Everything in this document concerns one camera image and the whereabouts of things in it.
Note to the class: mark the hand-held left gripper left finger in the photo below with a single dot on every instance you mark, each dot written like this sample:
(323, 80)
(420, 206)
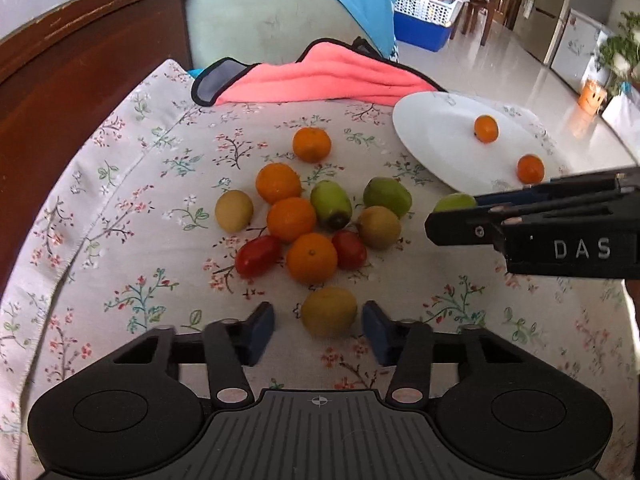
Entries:
(261, 324)

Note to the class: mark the small orange mandarin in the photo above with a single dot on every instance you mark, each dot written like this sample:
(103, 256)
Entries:
(486, 128)
(530, 169)

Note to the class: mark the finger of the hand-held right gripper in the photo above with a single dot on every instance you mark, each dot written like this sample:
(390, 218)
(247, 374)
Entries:
(460, 227)
(505, 196)

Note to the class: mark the orange smiley cup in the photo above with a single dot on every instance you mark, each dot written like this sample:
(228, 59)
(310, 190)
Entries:
(592, 95)

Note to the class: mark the blue plastic bin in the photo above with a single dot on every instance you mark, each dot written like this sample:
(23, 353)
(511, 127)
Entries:
(420, 32)

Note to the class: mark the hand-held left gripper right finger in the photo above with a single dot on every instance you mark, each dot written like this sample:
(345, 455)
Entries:
(375, 327)

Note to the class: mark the green oval fruit dark tip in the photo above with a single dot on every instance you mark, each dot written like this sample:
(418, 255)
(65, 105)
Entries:
(330, 205)

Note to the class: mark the green round fruit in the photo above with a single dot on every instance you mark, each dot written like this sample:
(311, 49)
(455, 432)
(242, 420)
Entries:
(454, 203)
(387, 197)

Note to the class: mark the pink towel grey edging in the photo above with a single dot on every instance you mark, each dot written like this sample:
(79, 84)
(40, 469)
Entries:
(325, 80)

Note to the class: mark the small white refrigerator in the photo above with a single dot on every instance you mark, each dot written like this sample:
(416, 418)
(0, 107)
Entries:
(580, 50)

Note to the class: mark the yellow-brown round fruit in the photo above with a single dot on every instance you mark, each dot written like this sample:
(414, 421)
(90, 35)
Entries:
(234, 210)
(329, 311)

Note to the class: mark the silver refrigerator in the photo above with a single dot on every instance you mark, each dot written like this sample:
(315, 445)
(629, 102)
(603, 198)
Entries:
(545, 5)

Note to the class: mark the brown kiwi fruit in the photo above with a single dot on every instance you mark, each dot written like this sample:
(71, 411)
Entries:
(378, 227)

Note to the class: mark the red plum tomato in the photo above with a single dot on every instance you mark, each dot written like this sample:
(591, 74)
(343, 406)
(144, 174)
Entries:
(349, 249)
(257, 255)

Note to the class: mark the dark wooden headboard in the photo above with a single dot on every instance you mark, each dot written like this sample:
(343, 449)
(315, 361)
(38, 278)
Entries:
(75, 85)

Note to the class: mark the white plastic basket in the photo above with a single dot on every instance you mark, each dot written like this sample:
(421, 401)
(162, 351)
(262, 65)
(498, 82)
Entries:
(425, 7)

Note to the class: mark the white round plate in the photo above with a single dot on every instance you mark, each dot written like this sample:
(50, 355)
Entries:
(440, 130)

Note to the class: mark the green potted plant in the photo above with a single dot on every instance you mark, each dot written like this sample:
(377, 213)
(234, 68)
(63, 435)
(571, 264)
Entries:
(620, 50)

